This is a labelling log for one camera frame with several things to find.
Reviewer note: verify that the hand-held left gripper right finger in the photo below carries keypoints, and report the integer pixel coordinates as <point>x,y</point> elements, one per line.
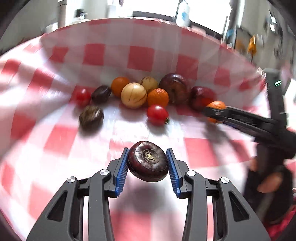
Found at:
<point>173,171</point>

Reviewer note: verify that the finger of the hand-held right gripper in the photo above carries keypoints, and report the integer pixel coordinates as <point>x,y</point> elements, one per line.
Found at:
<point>249,117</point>
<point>231,122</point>

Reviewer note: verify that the yellow striped melon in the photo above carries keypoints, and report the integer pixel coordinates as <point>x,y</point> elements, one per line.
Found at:
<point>133,95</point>
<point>149,83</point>

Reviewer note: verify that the orange object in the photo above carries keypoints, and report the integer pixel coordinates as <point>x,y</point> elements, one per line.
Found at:
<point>252,44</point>

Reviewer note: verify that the dark red apple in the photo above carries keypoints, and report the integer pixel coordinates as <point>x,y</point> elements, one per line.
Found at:
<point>201,97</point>

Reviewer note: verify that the person's right hand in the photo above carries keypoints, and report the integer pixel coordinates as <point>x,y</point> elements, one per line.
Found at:
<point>268,185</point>

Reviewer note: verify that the dark passion fruit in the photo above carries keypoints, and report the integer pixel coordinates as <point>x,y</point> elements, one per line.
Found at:
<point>91,118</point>
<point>101,93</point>

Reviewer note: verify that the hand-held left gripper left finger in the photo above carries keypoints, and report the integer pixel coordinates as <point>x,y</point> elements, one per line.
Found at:
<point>122,171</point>

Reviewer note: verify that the red white checkered tablecloth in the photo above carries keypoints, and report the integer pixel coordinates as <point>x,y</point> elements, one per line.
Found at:
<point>97,53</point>

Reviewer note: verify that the red tomato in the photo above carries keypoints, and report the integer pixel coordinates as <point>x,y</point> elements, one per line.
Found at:
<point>82,96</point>
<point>157,114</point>

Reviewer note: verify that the orange tangerine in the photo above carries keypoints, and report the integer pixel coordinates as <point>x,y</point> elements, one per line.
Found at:
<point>158,97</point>
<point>217,104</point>
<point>119,85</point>

